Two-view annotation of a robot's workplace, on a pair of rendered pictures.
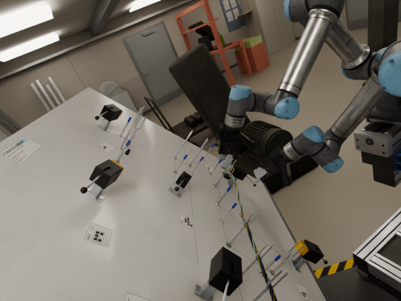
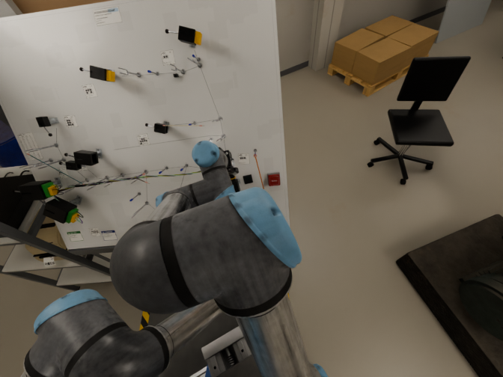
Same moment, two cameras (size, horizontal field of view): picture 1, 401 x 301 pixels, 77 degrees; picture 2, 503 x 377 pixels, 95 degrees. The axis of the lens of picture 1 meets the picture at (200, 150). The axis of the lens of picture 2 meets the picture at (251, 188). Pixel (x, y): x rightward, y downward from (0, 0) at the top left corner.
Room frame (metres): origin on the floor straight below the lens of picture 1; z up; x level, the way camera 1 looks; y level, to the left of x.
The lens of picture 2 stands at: (1.02, -0.69, 1.96)
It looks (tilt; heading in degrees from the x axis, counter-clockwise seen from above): 56 degrees down; 90
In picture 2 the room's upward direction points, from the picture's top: 11 degrees counter-clockwise
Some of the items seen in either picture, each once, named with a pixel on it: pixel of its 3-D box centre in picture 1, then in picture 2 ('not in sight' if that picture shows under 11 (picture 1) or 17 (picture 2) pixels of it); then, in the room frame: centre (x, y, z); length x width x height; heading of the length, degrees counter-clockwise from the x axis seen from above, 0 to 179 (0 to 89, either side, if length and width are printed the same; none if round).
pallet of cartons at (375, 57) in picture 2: not in sight; (379, 53); (3.06, 2.24, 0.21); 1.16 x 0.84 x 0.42; 18
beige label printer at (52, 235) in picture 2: not in sight; (57, 232); (-0.21, 0.07, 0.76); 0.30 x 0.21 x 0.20; 87
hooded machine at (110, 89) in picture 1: (119, 104); not in sight; (7.15, 1.52, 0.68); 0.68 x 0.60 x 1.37; 108
